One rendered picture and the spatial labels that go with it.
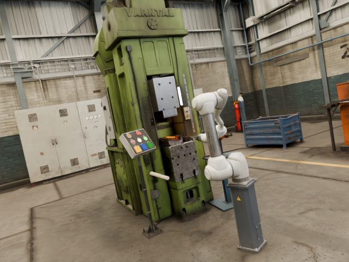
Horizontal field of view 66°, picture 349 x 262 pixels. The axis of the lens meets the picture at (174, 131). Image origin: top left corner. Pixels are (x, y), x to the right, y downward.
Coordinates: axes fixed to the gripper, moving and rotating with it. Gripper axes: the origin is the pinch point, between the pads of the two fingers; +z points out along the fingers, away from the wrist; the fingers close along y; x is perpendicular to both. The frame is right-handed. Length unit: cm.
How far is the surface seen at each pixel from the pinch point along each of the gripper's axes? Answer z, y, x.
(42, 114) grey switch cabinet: 568, -116, 89
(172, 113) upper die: 35.1, 0.7, 31.3
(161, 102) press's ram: 35, -12, 46
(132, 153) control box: 9, -69, -1
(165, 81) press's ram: 35, 0, 71
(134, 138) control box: 19, -61, 13
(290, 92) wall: 447, 751, 14
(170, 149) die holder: 29.0, -14.8, -12.1
